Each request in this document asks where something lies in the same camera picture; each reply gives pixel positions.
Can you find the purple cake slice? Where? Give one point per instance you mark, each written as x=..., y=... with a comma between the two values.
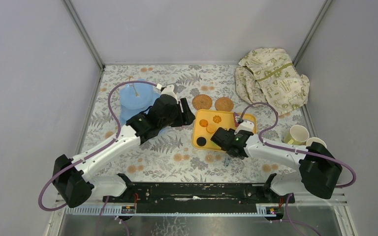
x=237, y=119

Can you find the yellow serving tray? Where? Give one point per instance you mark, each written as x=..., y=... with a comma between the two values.
x=227, y=123

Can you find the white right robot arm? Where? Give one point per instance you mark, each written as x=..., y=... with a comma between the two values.
x=314, y=170

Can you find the blue three-tier cake stand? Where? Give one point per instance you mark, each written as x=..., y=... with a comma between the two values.
x=134, y=98

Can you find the woven rattan coaster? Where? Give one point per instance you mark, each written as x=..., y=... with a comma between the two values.
x=224, y=104
x=202, y=101

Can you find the orange waffle cookie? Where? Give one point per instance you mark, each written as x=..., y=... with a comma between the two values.
x=211, y=128

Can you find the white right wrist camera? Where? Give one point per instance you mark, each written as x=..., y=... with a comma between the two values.
x=245, y=125

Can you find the pink paper cup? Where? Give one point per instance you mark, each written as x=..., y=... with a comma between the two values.
x=312, y=140

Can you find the green paper cup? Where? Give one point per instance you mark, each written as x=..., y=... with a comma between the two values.
x=297, y=135

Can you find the light blue tongs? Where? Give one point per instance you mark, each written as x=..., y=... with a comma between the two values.
x=227, y=161

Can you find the orange flower cookie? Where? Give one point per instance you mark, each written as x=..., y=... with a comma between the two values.
x=217, y=119

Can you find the floral tablecloth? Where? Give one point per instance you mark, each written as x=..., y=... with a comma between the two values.
x=171, y=157

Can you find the printed cloth bag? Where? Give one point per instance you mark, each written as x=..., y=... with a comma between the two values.
x=268, y=75

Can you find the black round cookie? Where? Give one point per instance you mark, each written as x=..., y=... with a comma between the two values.
x=201, y=141

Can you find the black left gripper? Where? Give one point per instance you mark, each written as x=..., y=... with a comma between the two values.
x=182, y=111

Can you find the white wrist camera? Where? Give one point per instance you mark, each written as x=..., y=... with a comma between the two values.
x=245, y=125
x=167, y=90

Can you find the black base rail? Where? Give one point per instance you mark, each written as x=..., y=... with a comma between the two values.
x=154, y=192

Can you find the orange round cookie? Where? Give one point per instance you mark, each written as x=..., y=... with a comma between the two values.
x=203, y=123

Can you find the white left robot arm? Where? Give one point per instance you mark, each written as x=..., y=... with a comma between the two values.
x=74, y=178

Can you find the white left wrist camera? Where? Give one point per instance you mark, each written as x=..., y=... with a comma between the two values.
x=167, y=90

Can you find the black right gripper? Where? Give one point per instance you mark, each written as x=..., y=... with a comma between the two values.
x=231, y=130

